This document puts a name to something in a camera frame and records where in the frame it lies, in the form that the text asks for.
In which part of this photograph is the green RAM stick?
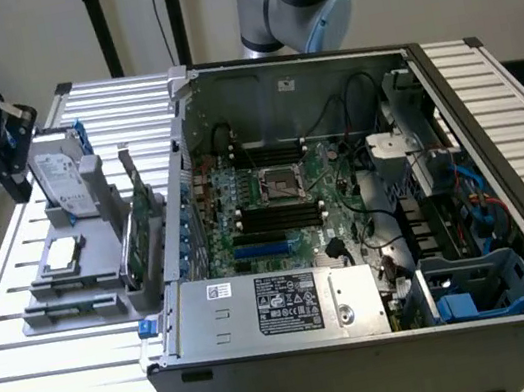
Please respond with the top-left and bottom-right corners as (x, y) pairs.
(24, 292), (117, 326)

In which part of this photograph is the black RAM slot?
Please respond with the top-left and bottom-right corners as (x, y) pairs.
(232, 151), (309, 173)
(237, 214), (330, 240)
(236, 196), (324, 220)
(231, 136), (306, 157)
(236, 201), (327, 227)
(236, 207), (328, 233)
(231, 142), (307, 163)
(232, 147), (309, 168)

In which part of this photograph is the long black expansion slot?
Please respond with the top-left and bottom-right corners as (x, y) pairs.
(231, 227), (288, 250)

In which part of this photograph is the short black expansion slot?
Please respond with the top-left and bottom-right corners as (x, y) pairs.
(233, 255), (277, 277)

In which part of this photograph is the blue expansion slot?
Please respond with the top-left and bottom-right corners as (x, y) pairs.
(232, 239), (290, 264)

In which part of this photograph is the silver hard disk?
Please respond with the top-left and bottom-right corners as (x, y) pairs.
(23, 130), (95, 229)

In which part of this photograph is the silver CPU chip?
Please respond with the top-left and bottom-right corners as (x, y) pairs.
(40, 233), (92, 277)

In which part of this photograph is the grey parts rack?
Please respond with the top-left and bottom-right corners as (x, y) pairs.
(0, 140), (188, 344)

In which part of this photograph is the thick black stand pole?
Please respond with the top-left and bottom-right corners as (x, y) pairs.
(77, 0), (126, 83)

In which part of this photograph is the green graphics card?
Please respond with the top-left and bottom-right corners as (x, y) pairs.
(100, 144), (171, 293)

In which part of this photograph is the grey case corner latch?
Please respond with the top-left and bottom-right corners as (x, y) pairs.
(163, 64), (196, 103)

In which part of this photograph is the blue case latch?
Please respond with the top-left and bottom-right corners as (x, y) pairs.
(134, 314), (160, 341)

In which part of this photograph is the CPU socket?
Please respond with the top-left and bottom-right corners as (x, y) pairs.
(249, 159), (315, 207)

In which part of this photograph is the silver power supply unit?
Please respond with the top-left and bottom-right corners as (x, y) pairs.
(164, 248), (395, 372)

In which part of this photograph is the green motherboard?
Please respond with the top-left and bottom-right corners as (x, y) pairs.
(187, 130), (380, 287)

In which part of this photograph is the black chipset heatsink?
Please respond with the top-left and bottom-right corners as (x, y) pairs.
(323, 234), (354, 262)

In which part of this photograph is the grey metal drive cage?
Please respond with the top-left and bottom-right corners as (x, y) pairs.
(353, 60), (470, 210)

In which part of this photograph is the open black PC case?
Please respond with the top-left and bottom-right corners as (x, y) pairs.
(89, 5), (524, 392)

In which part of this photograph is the blue grey disk bay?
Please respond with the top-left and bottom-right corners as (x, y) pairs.
(401, 239), (524, 334)

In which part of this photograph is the blue disk bracket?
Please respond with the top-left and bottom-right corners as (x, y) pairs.
(67, 114), (95, 165)

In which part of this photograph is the thin black hanging cable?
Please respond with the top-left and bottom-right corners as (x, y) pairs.
(148, 0), (169, 69)

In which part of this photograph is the short black wire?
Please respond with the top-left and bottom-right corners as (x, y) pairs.
(206, 119), (237, 161)

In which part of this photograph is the thick black looped wire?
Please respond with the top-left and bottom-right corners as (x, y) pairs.
(337, 67), (388, 142)

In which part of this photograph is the blue data wire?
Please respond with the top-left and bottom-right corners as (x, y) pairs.
(442, 155), (500, 257)

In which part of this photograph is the red data wire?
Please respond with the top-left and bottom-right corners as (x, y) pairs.
(474, 192), (514, 241)

